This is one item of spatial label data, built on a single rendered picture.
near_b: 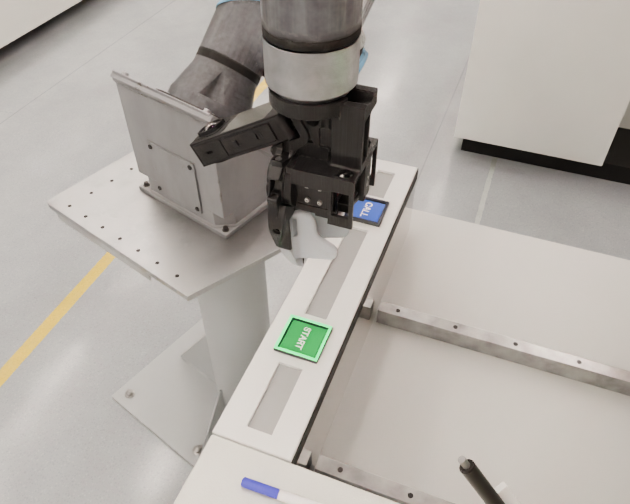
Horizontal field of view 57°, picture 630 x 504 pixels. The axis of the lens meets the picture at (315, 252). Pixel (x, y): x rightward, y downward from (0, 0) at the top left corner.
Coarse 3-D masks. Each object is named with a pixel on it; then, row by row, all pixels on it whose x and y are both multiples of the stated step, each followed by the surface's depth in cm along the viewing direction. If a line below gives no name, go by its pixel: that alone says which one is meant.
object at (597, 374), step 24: (384, 312) 89; (408, 312) 89; (432, 336) 89; (456, 336) 87; (480, 336) 86; (504, 336) 86; (528, 360) 85; (552, 360) 83; (576, 360) 83; (600, 384) 83; (624, 384) 81
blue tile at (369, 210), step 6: (360, 204) 90; (366, 204) 90; (372, 204) 90; (378, 204) 90; (384, 204) 90; (354, 210) 89; (360, 210) 89; (366, 210) 89; (372, 210) 89; (378, 210) 89; (354, 216) 88; (360, 216) 88; (366, 216) 88; (372, 216) 88; (378, 216) 88
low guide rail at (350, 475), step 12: (324, 456) 73; (324, 468) 72; (336, 468) 72; (348, 468) 72; (348, 480) 71; (360, 480) 71; (372, 480) 71; (384, 480) 71; (372, 492) 70; (384, 492) 70; (396, 492) 70; (408, 492) 70; (420, 492) 70
